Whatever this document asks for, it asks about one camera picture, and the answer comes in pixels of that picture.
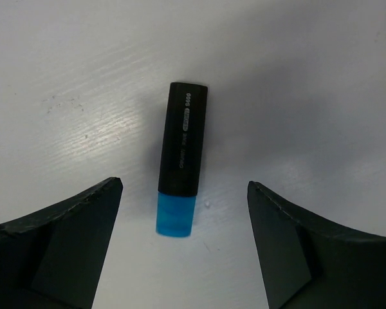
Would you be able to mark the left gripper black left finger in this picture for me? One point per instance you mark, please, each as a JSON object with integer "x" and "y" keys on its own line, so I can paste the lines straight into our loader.
{"x": 53, "y": 258}

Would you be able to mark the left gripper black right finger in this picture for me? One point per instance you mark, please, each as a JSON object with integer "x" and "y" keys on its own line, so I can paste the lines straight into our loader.
{"x": 308, "y": 261}

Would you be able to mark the blue black highlighter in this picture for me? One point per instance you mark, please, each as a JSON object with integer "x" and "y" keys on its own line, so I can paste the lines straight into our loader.
{"x": 181, "y": 156}

